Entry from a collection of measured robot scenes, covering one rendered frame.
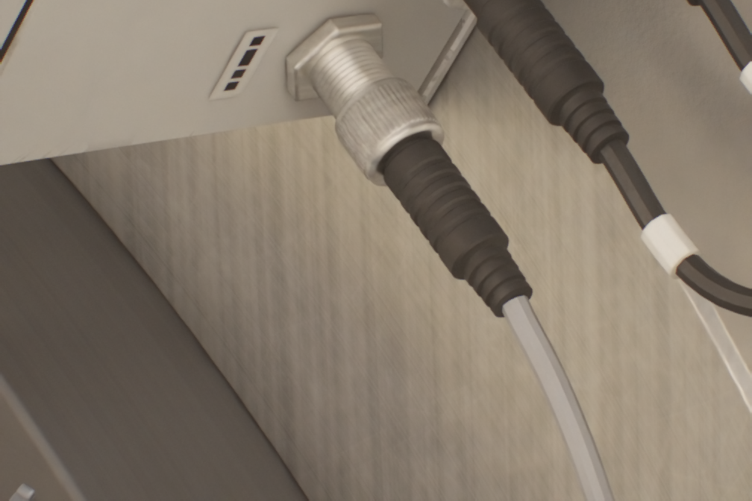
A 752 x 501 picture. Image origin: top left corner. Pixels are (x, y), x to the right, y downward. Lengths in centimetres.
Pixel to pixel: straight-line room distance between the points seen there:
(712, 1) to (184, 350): 19
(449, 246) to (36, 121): 7
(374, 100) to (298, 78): 2
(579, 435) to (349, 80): 7
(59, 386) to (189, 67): 10
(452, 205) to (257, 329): 10
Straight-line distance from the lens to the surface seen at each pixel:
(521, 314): 85
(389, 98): 86
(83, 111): 85
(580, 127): 83
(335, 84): 87
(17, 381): 94
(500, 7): 84
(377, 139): 86
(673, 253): 82
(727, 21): 80
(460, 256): 85
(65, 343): 95
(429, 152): 86
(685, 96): 86
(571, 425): 84
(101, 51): 84
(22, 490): 81
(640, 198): 82
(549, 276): 89
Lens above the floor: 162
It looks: 7 degrees down
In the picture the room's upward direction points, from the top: 3 degrees counter-clockwise
